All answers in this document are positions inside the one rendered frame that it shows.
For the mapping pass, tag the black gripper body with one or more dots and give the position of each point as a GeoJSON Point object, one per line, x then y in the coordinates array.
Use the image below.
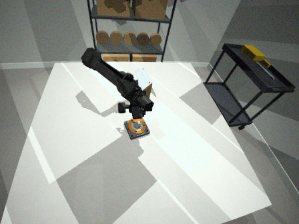
{"type": "Point", "coordinates": [123, 106]}

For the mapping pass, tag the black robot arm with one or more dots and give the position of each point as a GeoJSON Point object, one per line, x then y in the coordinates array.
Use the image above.
{"type": "Point", "coordinates": [124, 82]}

